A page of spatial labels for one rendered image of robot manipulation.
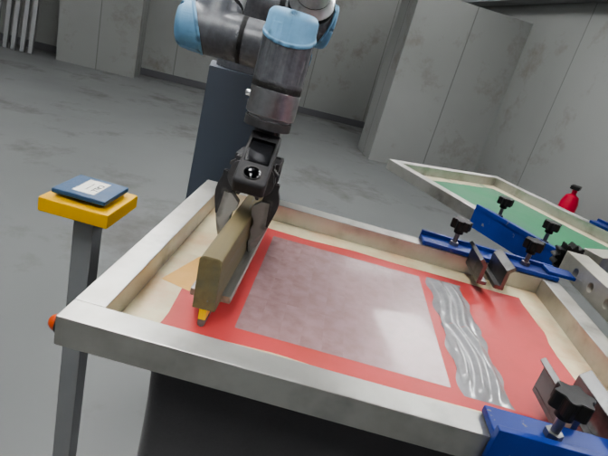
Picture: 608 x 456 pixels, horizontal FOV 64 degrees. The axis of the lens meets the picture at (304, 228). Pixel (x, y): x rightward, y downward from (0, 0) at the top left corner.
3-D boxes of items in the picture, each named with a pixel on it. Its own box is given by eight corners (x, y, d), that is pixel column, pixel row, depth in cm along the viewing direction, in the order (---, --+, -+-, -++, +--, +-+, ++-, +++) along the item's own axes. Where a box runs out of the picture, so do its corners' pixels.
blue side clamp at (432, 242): (413, 265, 105) (424, 236, 102) (411, 256, 109) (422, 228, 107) (547, 302, 105) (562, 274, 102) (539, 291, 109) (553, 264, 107)
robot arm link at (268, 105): (298, 99, 68) (242, 82, 68) (289, 130, 70) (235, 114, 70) (302, 96, 75) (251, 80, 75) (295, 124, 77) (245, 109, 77)
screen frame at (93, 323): (52, 344, 53) (55, 315, 52) (204, 194, 108) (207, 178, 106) (741, 536, 53) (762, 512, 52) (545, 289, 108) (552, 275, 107)
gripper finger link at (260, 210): (270, 243, 83) (275, 192, 80) (264, 256, 77) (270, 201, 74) (251, 241, 83) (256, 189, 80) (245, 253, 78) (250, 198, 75)
